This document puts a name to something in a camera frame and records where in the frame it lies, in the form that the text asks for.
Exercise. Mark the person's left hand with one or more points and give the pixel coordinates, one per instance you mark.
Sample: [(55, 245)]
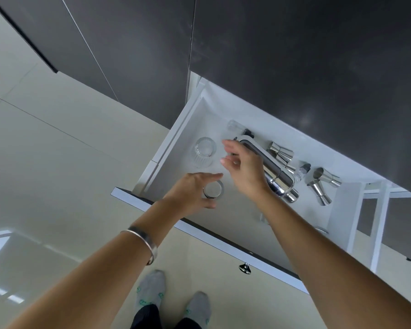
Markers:
[(186, 191)]

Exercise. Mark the person's right hand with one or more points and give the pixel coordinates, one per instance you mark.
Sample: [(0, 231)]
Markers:
[(248, 171)]

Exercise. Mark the person's right thumb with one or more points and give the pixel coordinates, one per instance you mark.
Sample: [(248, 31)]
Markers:
[(227, 162)]

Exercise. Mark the person's left thumb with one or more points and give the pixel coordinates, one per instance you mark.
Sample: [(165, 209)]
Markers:
[(210, 177)]

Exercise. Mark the person's left forearm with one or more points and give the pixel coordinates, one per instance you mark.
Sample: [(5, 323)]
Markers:
[(99, 270)]

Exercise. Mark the person's right forearm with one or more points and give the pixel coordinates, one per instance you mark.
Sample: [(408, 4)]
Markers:
[(328, 267)]

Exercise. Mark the ribbed clear drinking glass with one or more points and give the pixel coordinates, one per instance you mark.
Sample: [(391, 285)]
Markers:
[(203, 151)]

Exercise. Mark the small clear glass bottle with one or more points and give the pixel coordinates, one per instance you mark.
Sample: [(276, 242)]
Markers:
[(235, 125)]

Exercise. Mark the white open drawer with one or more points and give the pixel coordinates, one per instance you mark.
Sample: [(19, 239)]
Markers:
[(246, 215)]

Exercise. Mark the silver double jigger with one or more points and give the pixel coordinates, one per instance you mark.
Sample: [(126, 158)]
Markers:
[(320, 193), (325, 176), (279, 150)]

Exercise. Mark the silver cocktail shaker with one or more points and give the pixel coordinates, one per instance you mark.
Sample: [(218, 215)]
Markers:
[(280, 181)]

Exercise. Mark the small bottle with black cap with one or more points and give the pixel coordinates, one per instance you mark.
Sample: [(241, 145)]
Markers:
[(302, 171)]

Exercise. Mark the silver drawer knob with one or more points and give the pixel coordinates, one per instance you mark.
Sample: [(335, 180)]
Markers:
[(245, 268)]

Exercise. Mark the grey sock with green print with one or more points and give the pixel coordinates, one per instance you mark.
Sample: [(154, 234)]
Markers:
[(198, 308), (152, 287)]

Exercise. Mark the dark grey cabinet door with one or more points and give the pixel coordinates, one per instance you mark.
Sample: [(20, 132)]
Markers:
[(130, 47), (311, 65)]

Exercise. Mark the dark trousers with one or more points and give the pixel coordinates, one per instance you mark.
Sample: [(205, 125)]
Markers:
[(147, 318)]

